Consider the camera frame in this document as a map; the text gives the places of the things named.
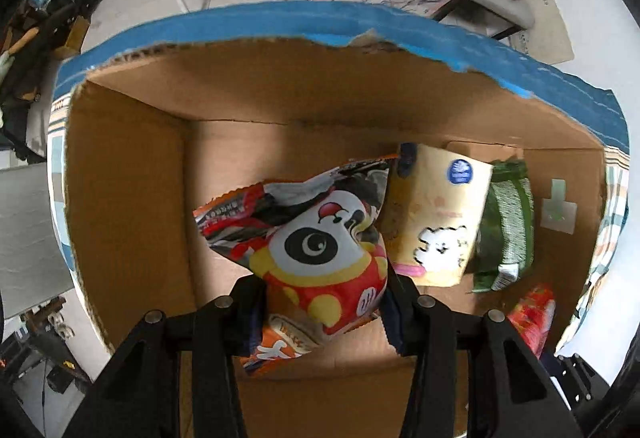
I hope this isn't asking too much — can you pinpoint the yellow snack packet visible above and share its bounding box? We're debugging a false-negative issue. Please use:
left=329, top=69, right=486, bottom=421
left=381, top=143, right=494, bottom=287

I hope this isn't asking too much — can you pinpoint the red snack packet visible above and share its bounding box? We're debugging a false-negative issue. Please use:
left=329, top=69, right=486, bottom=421
left=507, top=285, right=557, bottom=359

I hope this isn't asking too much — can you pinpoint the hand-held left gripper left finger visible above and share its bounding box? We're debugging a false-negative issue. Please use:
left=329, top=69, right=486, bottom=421
left=64, top=274, right=269, bottom=438

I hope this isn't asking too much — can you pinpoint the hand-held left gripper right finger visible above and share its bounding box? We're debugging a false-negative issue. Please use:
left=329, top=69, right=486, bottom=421
left=382, top=271, right=584, bottom=438

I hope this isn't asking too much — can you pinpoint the grey board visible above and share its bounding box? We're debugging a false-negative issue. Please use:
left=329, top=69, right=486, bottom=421
left=0, top=162, right=75, bottom=319

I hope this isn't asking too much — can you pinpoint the green snack packet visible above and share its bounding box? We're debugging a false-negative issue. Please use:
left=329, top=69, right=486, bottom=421
left=472, top=160, right=536, bottom=293

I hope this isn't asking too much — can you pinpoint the red panda snack bag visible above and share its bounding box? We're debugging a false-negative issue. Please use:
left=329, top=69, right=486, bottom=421
left=193, top=154, right=399, bottom=336

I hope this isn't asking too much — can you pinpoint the cardboard sheet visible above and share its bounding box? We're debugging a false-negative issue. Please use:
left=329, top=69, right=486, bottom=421
left=511, top=0, right=575, bottom=66

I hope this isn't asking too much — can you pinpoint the orange snack packet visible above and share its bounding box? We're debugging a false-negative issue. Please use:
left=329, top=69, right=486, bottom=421
left=241, top=314, right=321, bottom=378

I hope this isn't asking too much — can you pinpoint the black tool pile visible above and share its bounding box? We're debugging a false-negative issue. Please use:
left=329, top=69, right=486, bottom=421
left=0, top=0, right=115, bottom=163

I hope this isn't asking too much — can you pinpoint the blue-edged cardboard box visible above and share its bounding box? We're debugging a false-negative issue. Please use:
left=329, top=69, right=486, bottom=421
left=48, top=0, right=630, bottom=438

